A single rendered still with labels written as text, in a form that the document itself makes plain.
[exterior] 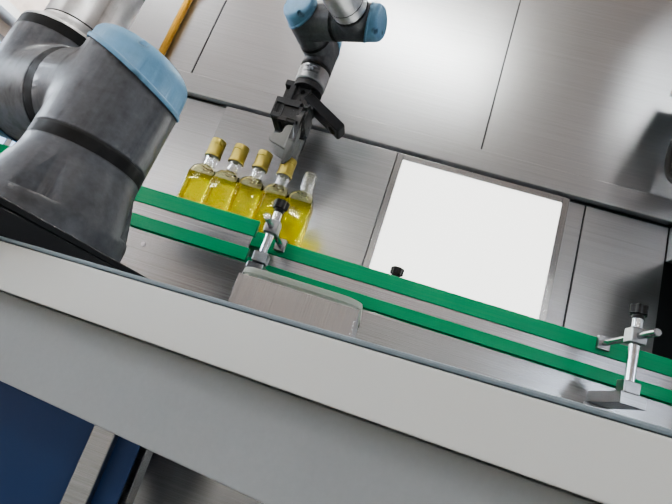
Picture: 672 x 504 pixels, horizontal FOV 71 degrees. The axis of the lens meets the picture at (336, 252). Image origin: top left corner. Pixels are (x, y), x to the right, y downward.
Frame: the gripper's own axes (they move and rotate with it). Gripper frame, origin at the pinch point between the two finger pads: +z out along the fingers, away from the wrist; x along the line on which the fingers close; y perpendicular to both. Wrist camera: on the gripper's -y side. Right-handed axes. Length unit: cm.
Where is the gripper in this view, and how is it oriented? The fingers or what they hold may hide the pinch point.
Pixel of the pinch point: (288, 163)
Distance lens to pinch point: 107.5
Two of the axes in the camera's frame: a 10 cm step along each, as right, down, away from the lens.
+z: -3.1, 9.1, -2.7
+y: -9.5, -2.8, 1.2
